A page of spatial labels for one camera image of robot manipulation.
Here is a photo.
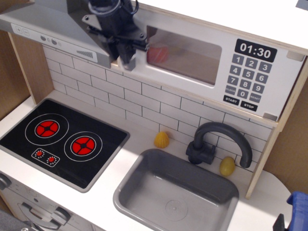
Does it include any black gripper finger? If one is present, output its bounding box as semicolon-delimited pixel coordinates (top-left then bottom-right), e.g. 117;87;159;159
100;36;119;60
118;43;136;64

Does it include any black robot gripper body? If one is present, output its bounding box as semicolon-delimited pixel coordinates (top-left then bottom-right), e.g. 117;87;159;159
82;9;149;51

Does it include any grey microwave door handle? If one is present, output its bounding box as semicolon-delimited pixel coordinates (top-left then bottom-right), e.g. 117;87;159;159
119;55;136;71

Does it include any white toy microwave door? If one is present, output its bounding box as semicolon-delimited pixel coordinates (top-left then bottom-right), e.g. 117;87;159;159
125;3;307;121

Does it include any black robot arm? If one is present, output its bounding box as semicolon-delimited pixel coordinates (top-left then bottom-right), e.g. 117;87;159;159
82;0;149;69

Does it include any red toy food in microwave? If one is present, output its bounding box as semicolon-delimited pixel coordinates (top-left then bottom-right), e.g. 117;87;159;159
147;46;169;63

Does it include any wooden microwave cabinet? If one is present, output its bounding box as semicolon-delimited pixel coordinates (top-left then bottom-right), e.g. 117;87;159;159
106;0;308;198

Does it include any grey range hood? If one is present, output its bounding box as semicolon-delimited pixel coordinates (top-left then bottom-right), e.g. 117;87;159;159
0;0;113;68

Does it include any yellow ridged toy lemon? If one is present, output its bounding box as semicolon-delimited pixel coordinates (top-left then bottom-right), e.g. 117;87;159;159
154;131;169;148

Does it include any black toy stovetop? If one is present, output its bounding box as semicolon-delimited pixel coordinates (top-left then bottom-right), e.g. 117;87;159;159
0;99;129;193

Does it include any dark grey toy faucet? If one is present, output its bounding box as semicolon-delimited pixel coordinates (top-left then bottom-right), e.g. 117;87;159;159
185;122;253;169

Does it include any grey plastic sink basin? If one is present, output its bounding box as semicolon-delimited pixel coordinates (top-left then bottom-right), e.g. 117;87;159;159
113;149;239;231

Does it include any yellow smooth toy potato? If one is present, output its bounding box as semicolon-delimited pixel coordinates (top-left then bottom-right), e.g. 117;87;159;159
219;156;235;177

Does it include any grey oven knob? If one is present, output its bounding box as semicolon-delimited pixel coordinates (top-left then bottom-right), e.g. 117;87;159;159
0;173;12;190

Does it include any grey toy oven door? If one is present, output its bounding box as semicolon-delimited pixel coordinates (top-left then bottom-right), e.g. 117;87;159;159
0;173;94;231

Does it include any grey fabric object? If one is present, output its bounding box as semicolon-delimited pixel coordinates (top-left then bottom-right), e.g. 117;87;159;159
0;210;32;231

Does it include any blue plastic object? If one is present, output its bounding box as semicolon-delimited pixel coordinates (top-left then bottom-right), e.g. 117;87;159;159
287;191;308;231

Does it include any black clamp object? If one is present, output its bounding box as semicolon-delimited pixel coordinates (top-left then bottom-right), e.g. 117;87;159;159
272;214;285;231

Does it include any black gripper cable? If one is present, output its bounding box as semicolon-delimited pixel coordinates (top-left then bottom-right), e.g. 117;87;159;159
125;0;140;16

